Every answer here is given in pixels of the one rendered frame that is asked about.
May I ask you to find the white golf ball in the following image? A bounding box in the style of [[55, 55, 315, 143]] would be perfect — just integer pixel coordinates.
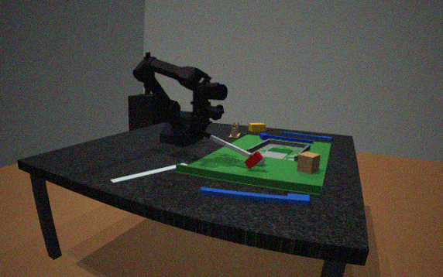
[[256, 155, 265, 166]]

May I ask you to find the tan cube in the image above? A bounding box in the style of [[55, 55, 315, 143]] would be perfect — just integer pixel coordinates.
[[297, 151, 321, 175]]

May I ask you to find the yellow block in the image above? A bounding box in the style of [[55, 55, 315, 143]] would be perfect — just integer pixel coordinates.
[[249, 123, 266, 132]]

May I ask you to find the white flat bar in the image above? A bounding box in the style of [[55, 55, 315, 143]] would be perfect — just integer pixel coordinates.
[[110, 165, 176, 183]]

